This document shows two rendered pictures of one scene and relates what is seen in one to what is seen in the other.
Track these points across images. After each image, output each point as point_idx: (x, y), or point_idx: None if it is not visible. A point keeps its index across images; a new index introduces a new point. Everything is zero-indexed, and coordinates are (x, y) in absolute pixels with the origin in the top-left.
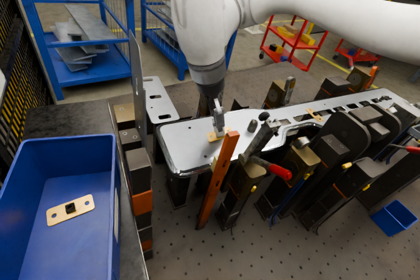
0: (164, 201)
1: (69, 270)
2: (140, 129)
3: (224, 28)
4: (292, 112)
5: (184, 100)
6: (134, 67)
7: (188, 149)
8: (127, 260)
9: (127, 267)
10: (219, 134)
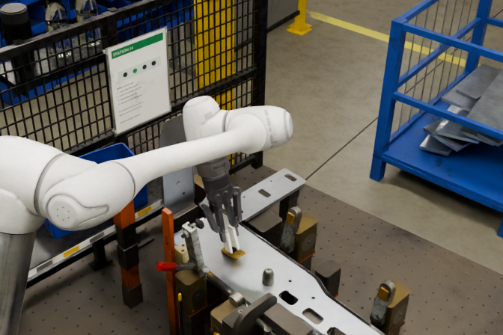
0: None
1: None
2: (174, 185)
3: (200, 137)
4: (346, 325)
5: (381, 259)
6: (179, 136)
7: (201, 238)
8: (85, 231)
9: (82, 232)
10: (226, 247)
